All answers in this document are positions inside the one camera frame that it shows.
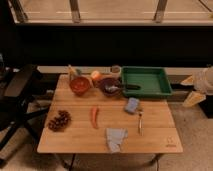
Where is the black handled spoon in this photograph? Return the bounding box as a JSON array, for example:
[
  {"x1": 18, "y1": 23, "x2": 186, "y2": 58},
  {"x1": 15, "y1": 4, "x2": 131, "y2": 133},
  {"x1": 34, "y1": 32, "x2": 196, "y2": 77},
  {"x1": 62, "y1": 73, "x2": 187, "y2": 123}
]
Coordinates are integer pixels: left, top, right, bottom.
[{"x1": 105, "y1": 84, "x2": 141, "y2": 92}]

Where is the wooden folding table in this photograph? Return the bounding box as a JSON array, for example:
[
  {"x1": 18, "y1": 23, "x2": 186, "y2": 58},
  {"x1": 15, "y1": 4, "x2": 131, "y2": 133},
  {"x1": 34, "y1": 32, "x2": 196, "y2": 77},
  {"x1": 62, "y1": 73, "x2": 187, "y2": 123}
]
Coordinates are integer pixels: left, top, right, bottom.
[{"x1": 38, "y1": 75, "x2": 183, "y2": 154}]

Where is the orange fruit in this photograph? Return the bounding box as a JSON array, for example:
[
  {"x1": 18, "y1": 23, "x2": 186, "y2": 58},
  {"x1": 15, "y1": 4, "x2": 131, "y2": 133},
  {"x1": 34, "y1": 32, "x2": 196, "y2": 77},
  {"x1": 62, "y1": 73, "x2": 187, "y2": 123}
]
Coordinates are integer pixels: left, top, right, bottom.
[{"x1": 91, "y1": 70, "x2": 101, "y2": 81}]

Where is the bunch of dark grapes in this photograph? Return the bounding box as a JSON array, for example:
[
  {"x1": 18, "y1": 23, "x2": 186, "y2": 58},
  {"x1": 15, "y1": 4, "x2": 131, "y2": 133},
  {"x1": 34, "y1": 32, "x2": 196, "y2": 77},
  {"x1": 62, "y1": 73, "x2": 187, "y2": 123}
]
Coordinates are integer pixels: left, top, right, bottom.
[{"x1": 48, "y1": 110, "x2": 71, "y2": 132}]

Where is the orange carrot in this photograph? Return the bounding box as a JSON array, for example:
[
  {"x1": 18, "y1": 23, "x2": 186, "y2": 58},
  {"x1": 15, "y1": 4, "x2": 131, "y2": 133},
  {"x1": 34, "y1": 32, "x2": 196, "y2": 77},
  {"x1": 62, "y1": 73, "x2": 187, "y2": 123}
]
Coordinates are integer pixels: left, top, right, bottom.
[{"x1": 91, "y1": 106, "x2": 99, "y2": 129}]

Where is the orange red bowl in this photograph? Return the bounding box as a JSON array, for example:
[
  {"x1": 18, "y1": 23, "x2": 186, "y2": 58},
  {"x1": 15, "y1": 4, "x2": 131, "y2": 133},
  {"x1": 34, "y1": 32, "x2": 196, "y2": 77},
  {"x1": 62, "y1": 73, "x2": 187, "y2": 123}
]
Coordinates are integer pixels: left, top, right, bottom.
[{"x1": 70, "y1": 76, "x2": 91, "y2": 96}]

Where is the black office chair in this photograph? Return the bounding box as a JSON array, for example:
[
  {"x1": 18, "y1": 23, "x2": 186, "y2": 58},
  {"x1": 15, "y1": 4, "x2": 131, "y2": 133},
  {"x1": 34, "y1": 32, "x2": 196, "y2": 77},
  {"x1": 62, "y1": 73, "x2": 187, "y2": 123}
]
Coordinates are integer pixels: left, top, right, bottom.
[{"x1": 0, "y1": 54, "x2": 49, "y2": 151}]

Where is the light blue cloth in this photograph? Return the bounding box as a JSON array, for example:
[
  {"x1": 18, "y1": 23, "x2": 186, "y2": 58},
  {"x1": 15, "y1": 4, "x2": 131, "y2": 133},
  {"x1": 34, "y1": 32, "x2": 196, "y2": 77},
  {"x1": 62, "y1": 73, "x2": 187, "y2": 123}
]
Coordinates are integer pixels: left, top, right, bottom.
[{"x1": 106, "y1": 128, "x2": 128, "y2": 153}]

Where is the blue sponge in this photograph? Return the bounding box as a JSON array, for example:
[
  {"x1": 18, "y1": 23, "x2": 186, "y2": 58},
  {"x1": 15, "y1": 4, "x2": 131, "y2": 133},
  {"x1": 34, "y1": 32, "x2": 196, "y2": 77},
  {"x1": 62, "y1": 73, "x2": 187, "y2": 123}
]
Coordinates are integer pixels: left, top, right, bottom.
[{"x1": 124, "y1": 97, "x2": 139, "y2": 114}]

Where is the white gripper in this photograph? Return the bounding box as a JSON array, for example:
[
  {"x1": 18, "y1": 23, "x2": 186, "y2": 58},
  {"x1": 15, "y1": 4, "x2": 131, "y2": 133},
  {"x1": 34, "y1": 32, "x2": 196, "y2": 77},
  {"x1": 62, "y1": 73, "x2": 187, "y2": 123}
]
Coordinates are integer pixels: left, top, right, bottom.
[{"x1": 181, "y1": 67, "x2": 213, "y2": 107}]

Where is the purple bowl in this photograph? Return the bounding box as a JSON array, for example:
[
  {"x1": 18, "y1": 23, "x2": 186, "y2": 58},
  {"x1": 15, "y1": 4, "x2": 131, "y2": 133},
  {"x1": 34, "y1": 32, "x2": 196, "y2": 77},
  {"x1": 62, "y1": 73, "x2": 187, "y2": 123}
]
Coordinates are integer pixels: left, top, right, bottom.
[{"x1": 98, "y1": 77, "x2": 120, "y2": 97}]

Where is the green plastic tray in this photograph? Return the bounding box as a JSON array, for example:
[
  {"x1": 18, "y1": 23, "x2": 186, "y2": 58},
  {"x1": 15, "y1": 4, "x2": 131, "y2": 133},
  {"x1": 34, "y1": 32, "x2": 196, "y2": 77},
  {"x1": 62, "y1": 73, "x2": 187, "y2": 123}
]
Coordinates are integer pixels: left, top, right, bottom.
[{"x1": 121, "y1": 66, "x2": 172, "y2": 99}]

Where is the small cup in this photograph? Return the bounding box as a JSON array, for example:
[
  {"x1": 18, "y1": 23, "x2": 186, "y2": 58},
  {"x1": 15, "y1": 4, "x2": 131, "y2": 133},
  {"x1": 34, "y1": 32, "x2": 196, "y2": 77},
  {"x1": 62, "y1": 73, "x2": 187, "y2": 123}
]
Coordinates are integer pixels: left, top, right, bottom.
[{"x1": 110, "y1": 65, "x2": 121, "y2": 78}]

